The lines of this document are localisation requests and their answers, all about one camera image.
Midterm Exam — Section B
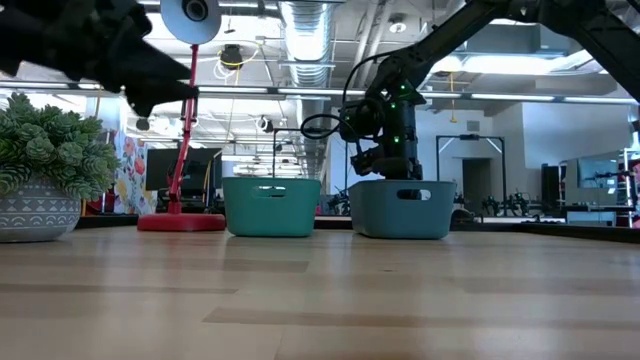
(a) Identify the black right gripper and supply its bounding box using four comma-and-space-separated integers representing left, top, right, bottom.
349, 143, 425, 201

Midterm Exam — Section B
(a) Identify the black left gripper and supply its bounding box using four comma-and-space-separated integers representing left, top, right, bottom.
54, 0, 201, 119

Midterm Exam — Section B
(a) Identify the blue plastic bin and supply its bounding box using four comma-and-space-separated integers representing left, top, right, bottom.
347, 179, 458, 241

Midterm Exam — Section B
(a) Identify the black computer monitor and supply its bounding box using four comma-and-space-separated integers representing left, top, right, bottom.
144, 147, 224, 199

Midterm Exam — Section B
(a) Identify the floral poster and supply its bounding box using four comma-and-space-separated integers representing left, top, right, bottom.
113, 129, 160, 216

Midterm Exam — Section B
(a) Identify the potted artificial succulent plant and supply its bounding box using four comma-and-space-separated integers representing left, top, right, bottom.
0, 92, 120, 245

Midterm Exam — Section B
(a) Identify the green plastic bin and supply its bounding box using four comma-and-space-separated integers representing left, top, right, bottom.
221, 177, 323, 238

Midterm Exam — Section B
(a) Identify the red desk lamp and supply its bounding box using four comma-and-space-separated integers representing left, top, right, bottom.
136, 0, 227, 233

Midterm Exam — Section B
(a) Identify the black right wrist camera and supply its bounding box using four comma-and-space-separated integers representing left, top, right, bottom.
339, 97, 387, 145

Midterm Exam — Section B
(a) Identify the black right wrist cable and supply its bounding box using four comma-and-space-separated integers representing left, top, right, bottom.
299, 49, 396, 141

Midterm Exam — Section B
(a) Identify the silver ventilation duct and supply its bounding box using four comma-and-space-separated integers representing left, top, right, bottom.
277, 0, 337, 179
419, 0, 501, 91

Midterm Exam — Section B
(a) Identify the black aluminium table frame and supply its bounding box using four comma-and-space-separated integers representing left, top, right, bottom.
74, 213, 640, 245

